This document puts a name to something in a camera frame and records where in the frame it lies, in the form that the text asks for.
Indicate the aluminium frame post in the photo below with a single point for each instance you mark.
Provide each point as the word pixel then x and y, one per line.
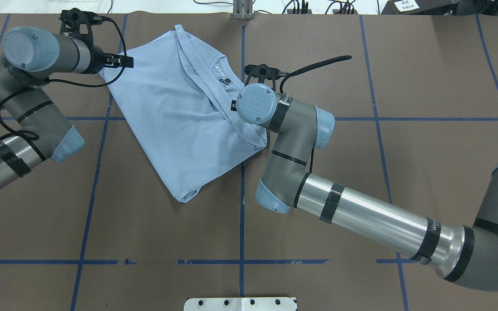
pixel 243 9

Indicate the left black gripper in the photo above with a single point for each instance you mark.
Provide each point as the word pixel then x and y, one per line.
pixel 97 61

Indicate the light blue t-shirt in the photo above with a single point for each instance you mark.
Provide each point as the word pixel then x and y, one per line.
pixel 176 100

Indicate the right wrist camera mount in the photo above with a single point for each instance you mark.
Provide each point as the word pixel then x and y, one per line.
pixel 261 73

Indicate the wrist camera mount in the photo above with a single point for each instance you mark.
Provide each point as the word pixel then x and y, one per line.
pixel 78 24
pixel 261 73

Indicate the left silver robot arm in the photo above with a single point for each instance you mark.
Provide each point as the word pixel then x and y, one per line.
pixel 36 130

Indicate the white camera mast pedestal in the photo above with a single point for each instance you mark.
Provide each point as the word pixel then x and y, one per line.
pixel 241 304

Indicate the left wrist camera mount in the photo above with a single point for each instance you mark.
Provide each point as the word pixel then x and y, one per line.
pixel 78 24

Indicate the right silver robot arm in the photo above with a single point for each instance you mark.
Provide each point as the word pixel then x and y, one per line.
pixel 464 255

